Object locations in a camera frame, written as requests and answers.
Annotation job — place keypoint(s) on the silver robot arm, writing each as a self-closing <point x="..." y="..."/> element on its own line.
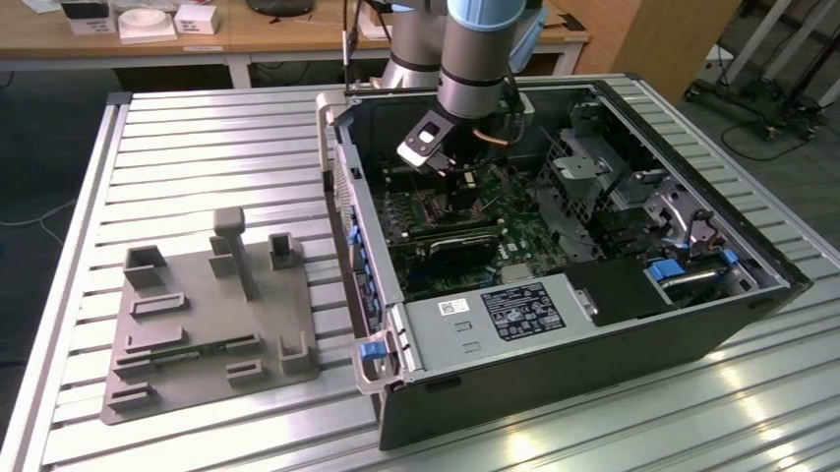
<point x="473" y="59"/>

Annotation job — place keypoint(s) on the CPU socket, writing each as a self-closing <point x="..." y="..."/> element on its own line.
<point x="440" y="216"/>

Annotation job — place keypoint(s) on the black RAM slots bank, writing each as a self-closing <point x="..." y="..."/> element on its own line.
<point x="401" y="181"/>
<point x="447" y="232"/>

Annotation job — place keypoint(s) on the metal drive cage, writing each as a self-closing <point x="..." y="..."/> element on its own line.
<point x="578" y="172"/>

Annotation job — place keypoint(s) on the green motherboard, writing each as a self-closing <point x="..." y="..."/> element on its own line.
<point x="525" y="236"/>

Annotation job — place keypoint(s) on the black graphics card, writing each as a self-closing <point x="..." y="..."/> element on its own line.
<point x="460" y="253"/>

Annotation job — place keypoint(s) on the pale blue teach pendant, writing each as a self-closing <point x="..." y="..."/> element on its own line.
<point x="533" y="39"/>

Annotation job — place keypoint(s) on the silver chipset heatsink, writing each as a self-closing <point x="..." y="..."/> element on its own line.
<point x="517" y="274"/>

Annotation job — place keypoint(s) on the small white carton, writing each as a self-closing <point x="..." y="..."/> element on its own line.
<point x="380" y="29"/>

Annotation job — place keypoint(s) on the wooden cabinet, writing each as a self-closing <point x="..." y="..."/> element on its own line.
<point x="656" y="44"/>

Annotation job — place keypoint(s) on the wooden desk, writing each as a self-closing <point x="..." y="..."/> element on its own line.
<point x="99" y="46"/>
<point x="296" y="34"/>

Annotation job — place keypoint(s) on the black plastic shroud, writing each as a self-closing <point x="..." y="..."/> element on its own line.
<point x="618" y="290"/>

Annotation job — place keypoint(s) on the grey power supply unit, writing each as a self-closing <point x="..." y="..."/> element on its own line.
<point x="460" y="334"/>

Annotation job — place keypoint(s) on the blue disk carrier latch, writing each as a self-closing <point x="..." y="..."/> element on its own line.
<point x="664" y="273"/>

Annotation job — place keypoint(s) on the black round object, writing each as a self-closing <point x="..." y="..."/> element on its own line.
<point x="280" y="6"/>

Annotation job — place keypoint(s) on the small blue clip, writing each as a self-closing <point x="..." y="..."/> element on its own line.
<point x="727" y="258"/>

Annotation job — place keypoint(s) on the wheeled equipment stand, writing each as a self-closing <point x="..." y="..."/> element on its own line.
<point x="787" y="105"/>

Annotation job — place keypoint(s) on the open black PC case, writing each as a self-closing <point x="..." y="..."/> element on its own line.
<point x="591" y="373"/>

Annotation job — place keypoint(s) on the white printed box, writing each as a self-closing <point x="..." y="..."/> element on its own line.
<point x="196" y="20"/>

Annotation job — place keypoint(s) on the grey parts rack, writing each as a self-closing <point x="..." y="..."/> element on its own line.
<point x="217" y="305"/>

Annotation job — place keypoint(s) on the white round holder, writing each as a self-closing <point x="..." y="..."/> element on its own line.
<point x="146" y="27"/>

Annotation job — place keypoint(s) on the green RAM stick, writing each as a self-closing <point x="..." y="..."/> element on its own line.
<point x="197" y="353"/>

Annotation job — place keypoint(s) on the white box with black top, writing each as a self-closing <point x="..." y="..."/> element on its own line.
<point x="87" y="19"/>

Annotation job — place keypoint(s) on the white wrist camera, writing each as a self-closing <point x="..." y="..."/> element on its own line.
<point x="424" y="142"/>

